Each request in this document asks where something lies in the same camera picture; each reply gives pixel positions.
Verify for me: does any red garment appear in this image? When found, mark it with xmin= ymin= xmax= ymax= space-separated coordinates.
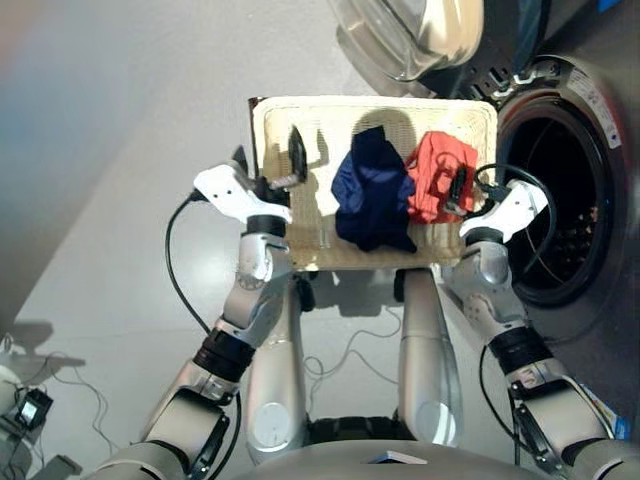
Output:
xmin=404 ymin=130 xmax=480 ymax=225

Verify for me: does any thin floor cable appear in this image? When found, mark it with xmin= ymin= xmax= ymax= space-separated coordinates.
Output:
xmin=299 ymin=304 xmax=406 ymax=396

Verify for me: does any navy blue garment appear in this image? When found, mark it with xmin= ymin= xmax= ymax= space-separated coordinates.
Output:
xmin=330 ymin=125 xmax=419 ymax=254

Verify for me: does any grey washing machine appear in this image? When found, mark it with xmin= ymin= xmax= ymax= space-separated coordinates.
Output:
xmin=414 ymin=0 xmax=640 ymax=441

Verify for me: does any pale woven basket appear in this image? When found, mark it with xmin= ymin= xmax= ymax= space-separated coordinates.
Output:
xmin=249 ymin=94 xmax=500 ymax=271

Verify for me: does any blue printed leaflet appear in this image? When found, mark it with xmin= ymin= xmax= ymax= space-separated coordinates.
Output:
xmin=574 ymin=382 xmax=632 ymax=442

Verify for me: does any silver robot leg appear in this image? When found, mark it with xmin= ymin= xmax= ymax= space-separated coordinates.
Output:
xmin=397 ymin=269 xmax=464 ymax=448
xmin=244 ymin=272 xmax=307 ymax=454

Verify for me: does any grey metal bracket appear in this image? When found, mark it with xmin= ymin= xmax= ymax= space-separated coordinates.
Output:
xmin=29 ymin=452 xmax=84 ymax=480

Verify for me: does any silver robot torso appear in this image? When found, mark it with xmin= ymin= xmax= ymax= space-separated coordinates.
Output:
xmin=229 ymin=414 xmax=551 ymax=480

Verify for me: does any round glass washing machine door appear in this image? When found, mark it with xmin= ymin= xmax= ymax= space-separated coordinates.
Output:
xmin=327 ymin=0 xmax=516 ymax=99

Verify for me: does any black power adapter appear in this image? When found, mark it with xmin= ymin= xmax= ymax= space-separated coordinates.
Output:
xmin=14 ymin=389 xmax=54 ymax=429

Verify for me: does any white cylindrical device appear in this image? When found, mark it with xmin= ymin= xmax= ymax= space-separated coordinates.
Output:
xmin=0 ymin=364 xmax=26 ymax=431

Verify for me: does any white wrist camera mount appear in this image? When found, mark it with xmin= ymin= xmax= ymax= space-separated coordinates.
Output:
xmin=192 ymin=163 xmax=294 ymax=225
xmin=458 ymin=178 xmax=549 ymax=241

